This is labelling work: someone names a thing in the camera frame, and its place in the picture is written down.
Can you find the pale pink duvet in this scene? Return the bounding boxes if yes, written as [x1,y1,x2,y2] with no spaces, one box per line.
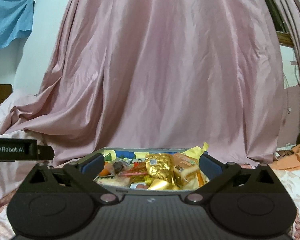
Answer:
[0,89,53,165]

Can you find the orange cloth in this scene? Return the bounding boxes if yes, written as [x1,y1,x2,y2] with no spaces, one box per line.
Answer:
[271,144,300,171]

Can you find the bread snack in wrapper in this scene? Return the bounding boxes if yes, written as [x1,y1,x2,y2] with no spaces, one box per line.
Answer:
[172,153,199,189]

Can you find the grey snack box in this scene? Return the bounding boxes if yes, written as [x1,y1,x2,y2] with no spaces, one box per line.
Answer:
[94,142,209,191]

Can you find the gold foil snack packet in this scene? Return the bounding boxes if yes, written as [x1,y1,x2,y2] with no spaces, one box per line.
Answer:
[145,153,174,184]

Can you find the pink satin curtain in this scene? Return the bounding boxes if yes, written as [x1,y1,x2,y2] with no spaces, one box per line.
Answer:
[7,0,285,164]

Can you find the blue cloth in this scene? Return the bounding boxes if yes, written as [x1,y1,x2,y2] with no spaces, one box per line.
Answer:
[0,0,34,50]

